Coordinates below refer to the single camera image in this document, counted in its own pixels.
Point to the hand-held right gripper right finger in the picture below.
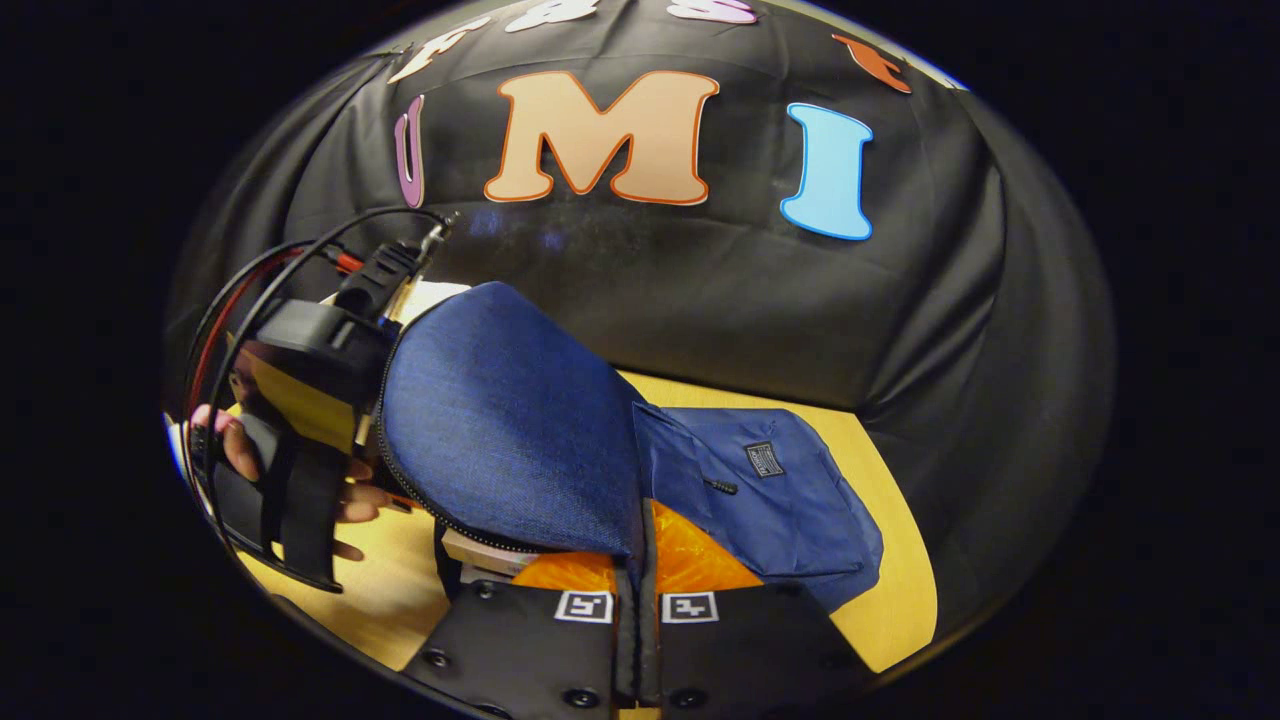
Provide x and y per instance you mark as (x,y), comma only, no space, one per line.
(740,650)

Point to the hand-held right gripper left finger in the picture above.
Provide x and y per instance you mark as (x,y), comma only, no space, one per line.
(520,650)

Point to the pink book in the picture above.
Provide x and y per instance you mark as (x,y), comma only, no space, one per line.
(485,548)

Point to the blue schoolbag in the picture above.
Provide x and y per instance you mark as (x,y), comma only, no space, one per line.
(510,420)

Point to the black backdrop cloth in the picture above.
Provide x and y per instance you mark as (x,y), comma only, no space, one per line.
(700,300)

